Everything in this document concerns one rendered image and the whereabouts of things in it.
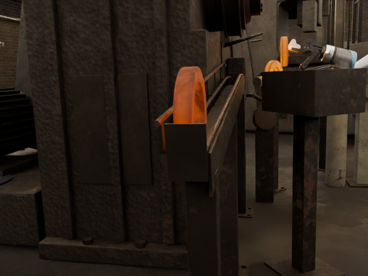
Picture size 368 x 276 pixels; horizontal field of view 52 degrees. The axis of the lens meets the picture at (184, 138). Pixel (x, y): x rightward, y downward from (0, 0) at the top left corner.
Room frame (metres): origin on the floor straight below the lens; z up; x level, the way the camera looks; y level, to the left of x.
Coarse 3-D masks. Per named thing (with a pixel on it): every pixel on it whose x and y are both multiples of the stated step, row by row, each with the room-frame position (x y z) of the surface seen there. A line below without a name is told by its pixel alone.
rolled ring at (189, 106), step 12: (180, 72) 0.71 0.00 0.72; (192, 72) 0.70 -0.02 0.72; (180, 84) 0.68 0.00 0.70; (192, 84) 0.68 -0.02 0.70; (204, 84) 0.81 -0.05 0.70; (180, 96) 0.67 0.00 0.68; (192, 96) 0.67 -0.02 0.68; (204, 96) 0.81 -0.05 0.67; (180, 108) 0.66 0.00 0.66; (192, 108) 0.67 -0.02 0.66; (204, 108) 0.81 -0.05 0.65; (180, 120) 0.66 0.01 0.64; (192, 120) 0.66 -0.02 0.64; (204, 120) 0.80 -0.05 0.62
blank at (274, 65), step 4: (272, 60) 2.25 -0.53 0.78; (276, 60) 2.25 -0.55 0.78; (268, 64) 2.22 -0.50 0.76; (272, 64) 2.22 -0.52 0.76; (276, 64) 2.25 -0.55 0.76; (280, 64) 2.28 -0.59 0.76; (268, 68) 2.20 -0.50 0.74; (272, 68) 2.22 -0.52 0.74; (276, 68) 2.26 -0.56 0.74; (280, 68) 2.28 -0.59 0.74
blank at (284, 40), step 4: (280, 40) 2.13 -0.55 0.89; (284, 40) 2.04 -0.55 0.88; (280, 44) 2.13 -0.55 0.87; (284, 44) 2.02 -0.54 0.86; (280, 48) 2.13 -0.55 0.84; (284, 48) 2.02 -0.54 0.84; (280, 52) 2.14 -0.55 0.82; (284, 52) 2.02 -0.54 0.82; (280, 56) 2.14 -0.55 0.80; (284, 56) 2.02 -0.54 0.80; (280, 60) 2.15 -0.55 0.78; (284, 60) 2.03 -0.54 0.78; (284, 64) 2.05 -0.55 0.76
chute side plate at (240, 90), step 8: (240, 80) 1.57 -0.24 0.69; (240, 88) 1.56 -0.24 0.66; (240, 96) 1.55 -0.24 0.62; (232, 104) 1.13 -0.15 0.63; (232, 112) 1.13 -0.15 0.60; (224, 120) 0.89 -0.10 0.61; (232, 120) 1.12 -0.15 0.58; (224, 128) 0.88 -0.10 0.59; (232, 128) 1.12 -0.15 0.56; (216, 136) 0.76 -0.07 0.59; (224, 136) 0.88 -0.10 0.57; (216, 144) 0.73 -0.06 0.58; (224, 144) 0.88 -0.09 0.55; (208, 152) 0.66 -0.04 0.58; (216, 152) 0.73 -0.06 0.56; (224, 152) 0.87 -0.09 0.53; (208, 160) 0.65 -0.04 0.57; (216, 160) 0.73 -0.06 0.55; (208, 168) 0.66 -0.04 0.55; (216, 168) 0.73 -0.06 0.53
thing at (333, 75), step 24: (264, 72) 1.33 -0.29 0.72; (288, 72) 1.21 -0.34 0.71; (312, 72) 1.11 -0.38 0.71; (336, 72) 1.13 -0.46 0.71; (360, 72) 1.17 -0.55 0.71; (264, 96) 1.33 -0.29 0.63; (288, 96) 1.21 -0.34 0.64; (312, 96) 1.11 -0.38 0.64; (336, 96) 1.13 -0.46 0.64; (360, 96) 1.17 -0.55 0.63; (312, 120) 1.25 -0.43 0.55; (312, 144) 1.26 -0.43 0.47; (312, 168) 1.26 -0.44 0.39; (312, 192) 1.26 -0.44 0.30; (312, 216) 1.26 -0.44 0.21; (312, 240) 1.26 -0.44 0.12; (288, 264) 1.31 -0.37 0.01; (312, 264) 1.26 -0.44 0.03
